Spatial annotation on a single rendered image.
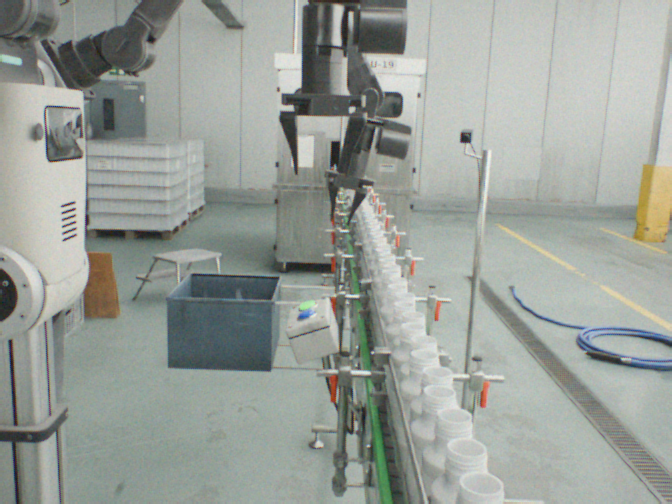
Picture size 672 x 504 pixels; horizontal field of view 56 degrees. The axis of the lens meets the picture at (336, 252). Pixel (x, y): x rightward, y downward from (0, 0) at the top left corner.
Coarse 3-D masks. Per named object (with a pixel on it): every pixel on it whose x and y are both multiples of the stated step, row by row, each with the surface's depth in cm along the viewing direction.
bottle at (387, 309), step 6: (390, 288) 116; (396, 288) 119; (402, 288) 119; (390, 294) 116; (390, 300) 116; (384, 306) 118; (390, 306) 116; (384, 312) 116; (390, 312) 116; (384, 318) 116; (384, 324) 117; (378, 342) 119
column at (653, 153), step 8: (664, 48) 881; (664, 56) 883; (664, 64) 885; (664, 72) 887; (664, 80) 890; (664, 88) 892; (664, 96) 894; (656, 104) 896; (664, 104) 875; (656, 112) 898; (664, 112) 877; (656, 120) 900; (664, 120) 879; (656, 128) 903; (664, 128) 881; (656, 136) 905; (664, 136) 883; (656, 144) 907; (664, 144) 886; (656, 152) 909; (664, 152) 888; (648, 160) 913; (656, 160) 890; (664, 160) 890
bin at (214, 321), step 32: (192, 288) 213; (224, 288) 213; (256, 288) 213; (320, 288) 206; (192, 320) 183; (224, 320) 183; (256, 320) 183; (192, 352) 185; (224, 352) 185; (256, 352) 185
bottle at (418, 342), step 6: (414, 336) 89; (420, 336) 90; (426, 336) 90; (414, 342) 87; (420, 342) 90; (426, 342) 90; (432, 342) 89; (414, 348) 87; (420, 348) 87; (426, 348) 87; (432, 348) 87; (408, 360) 89; (402, 366) 90; (408, 366) 88; (402, 372) 88; (408, 372) 87; (402, 378) 88; (396, 432) 91
